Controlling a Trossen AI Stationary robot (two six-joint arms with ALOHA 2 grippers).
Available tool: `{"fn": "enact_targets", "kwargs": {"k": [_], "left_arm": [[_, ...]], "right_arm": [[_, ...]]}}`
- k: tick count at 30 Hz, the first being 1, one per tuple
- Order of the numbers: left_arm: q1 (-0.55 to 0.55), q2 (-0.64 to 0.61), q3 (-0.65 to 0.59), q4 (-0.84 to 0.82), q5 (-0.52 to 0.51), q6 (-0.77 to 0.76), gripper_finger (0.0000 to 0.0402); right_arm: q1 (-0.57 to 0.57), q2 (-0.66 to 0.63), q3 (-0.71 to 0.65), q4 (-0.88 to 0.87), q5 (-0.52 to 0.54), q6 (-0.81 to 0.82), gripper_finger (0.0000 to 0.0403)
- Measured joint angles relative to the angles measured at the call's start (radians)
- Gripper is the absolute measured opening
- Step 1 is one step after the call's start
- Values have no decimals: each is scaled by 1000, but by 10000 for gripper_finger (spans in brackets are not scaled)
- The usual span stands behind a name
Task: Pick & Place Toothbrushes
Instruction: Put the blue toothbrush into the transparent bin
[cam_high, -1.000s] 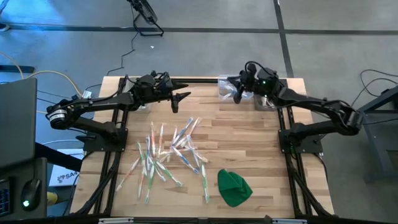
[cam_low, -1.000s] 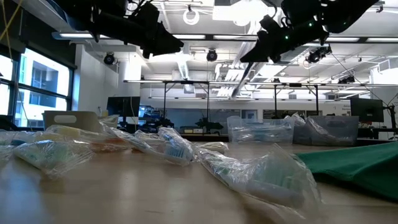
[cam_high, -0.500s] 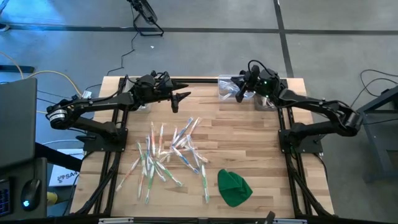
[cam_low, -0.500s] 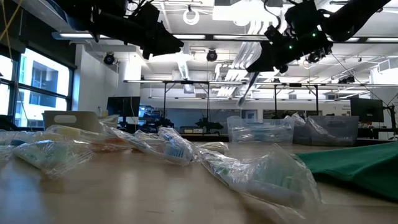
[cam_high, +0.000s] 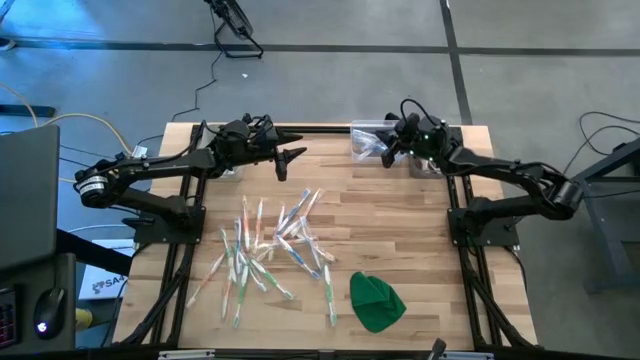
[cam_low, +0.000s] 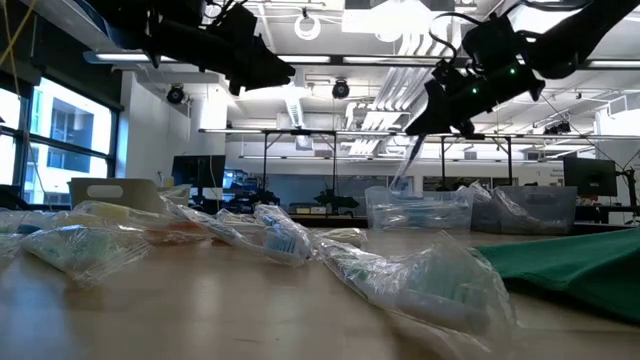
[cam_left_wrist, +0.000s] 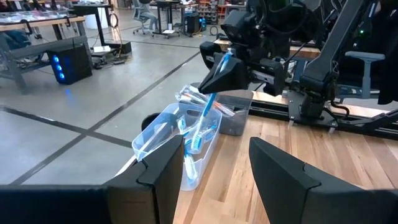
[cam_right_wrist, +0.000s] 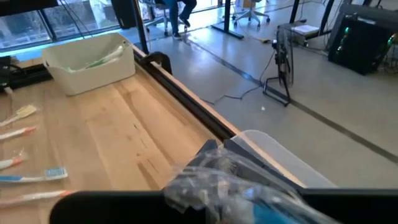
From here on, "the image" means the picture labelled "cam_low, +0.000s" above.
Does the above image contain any white ring light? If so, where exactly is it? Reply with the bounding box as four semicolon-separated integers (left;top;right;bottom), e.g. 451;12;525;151
293;13;322;41

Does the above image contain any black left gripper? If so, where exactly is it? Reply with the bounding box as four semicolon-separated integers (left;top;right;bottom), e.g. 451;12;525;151
149;22;297;96

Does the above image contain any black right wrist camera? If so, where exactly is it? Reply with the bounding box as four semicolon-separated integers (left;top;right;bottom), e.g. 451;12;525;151
462;14;526;71

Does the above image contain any black background station frame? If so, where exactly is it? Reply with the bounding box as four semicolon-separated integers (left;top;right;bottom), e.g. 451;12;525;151
199;127;516;192

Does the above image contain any yellow cable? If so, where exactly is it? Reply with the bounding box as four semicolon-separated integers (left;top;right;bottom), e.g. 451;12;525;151
0;0;39;99

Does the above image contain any clear plastic bin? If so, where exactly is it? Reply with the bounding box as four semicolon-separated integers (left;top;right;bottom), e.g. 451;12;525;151
364;186;475;232

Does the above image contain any cloudy white plastic bin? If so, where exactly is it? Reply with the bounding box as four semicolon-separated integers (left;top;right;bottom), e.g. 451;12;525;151
69;177;161;214

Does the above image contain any green cloth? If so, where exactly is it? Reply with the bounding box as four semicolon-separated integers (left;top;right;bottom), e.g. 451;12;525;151
477;228;640;325

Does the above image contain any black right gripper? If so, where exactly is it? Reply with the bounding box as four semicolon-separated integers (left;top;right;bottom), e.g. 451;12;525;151
405;62;546;136

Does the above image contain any grey translucent plastic bin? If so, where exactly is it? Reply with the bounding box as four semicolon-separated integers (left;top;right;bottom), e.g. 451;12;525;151
472;184;579;236

